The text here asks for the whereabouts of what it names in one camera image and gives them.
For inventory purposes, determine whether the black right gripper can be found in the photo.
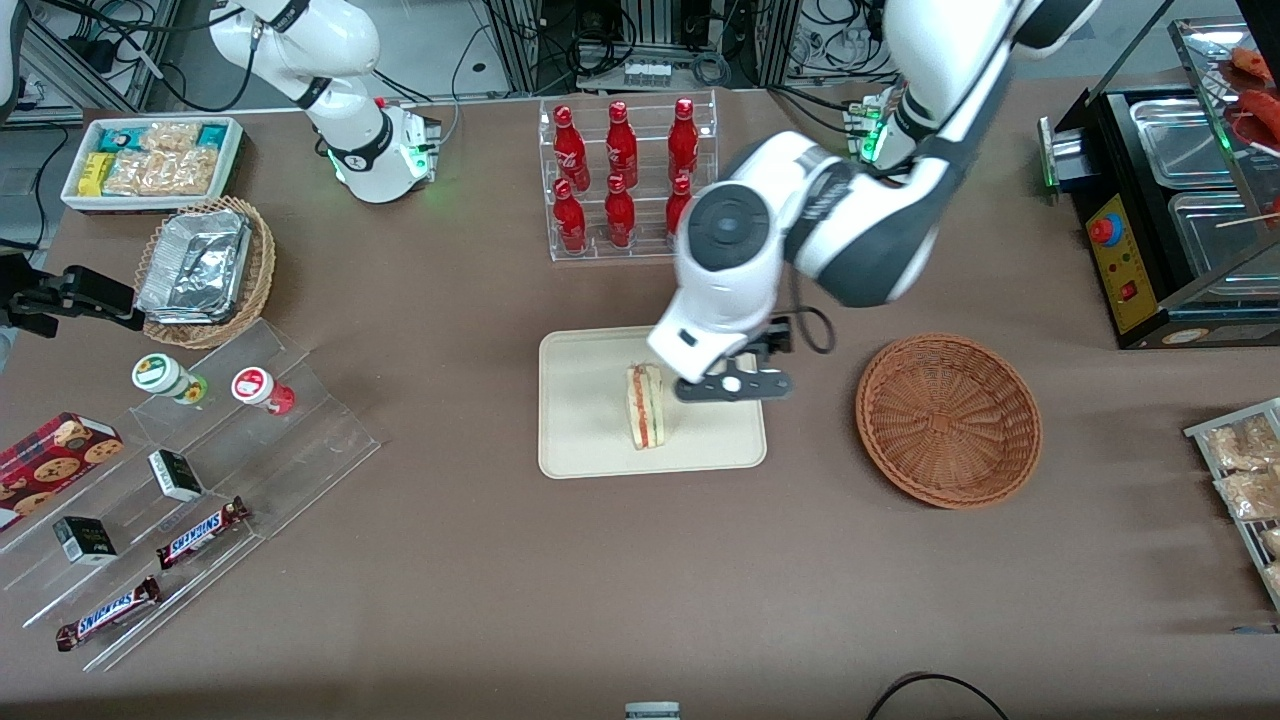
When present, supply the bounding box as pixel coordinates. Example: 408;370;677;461
58;265;146;332

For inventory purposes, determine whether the triangular sandwich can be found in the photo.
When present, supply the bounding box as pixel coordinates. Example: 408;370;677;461
626;362;668;453

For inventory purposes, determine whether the aluminium foil tray stack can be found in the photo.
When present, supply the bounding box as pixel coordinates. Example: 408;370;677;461
136;208;252;327

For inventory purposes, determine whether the light wicker basket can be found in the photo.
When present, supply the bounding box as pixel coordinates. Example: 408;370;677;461
134;196;277;350

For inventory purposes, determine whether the beige plastic tray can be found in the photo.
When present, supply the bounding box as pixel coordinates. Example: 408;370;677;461
538;320;769;481

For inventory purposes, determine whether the brown wicker basket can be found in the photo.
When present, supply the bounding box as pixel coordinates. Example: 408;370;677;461
855;333;1044;511

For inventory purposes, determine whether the green lid snack cup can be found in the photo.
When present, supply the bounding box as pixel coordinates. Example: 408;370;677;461
131;352;209;405

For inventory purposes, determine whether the white plastic snack bin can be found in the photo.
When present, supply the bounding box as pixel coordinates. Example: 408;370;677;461
60;116;247;217

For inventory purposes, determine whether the red lid snack cup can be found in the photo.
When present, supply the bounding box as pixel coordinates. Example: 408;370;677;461
231;366;297;417

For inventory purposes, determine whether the yellow snack packet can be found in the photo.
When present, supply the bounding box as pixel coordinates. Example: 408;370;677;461
77;151;117;199

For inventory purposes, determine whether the large clear nut bag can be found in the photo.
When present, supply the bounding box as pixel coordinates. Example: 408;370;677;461
103;146;220;198

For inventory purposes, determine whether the small black box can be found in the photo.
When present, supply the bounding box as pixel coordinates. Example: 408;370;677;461
147;449;205;504
52;515;119;567

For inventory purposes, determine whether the red cookie box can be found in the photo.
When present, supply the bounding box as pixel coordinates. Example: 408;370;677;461
0;411;125;532

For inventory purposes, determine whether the small clear nut bag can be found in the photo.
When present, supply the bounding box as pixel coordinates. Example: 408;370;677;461
140;120;204;155

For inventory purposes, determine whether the clear acrylic stepped display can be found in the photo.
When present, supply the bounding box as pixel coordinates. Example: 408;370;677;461
0;319;382;674

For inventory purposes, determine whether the snickers chocolate bar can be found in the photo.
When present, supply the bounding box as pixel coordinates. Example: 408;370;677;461
154;496;250;572
54;575;162;653

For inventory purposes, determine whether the red cola bottle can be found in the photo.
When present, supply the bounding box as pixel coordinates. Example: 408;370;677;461
553;104;592;192
664;175;696;246
603;174;638;250
605;100;640;190
667;97;700;184
552;178;590;254

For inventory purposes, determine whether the clear acrylic bottle rack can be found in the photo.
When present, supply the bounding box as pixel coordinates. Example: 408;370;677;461
538;89;720;264

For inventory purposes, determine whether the black food warmer appliance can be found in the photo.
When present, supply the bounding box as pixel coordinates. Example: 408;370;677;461
1038;0;1280;351

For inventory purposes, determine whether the small steel pan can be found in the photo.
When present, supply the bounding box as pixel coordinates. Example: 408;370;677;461
1130;97;1238;190

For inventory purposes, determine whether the large steel pan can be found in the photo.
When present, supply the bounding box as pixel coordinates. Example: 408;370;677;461
1167;189;1280;302

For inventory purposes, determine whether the clear cracker bag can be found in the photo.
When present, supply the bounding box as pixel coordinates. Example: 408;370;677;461
1204;416;1280;473
1214;470;1280;523

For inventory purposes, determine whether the red sausage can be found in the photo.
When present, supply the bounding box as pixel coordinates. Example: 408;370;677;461
1234;88;1280;153
1231;45;1280;83

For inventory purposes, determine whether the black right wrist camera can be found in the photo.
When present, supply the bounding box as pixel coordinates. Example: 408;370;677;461
0;252;63;339

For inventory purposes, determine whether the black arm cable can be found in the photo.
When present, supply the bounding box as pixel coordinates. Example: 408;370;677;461
788;303;838;357

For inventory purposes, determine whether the black floor cable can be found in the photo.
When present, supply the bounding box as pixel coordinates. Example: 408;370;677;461
864;671;1012;720

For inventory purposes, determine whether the grey wire snack rack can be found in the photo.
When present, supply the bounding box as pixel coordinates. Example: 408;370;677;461
1184;397;1280;613

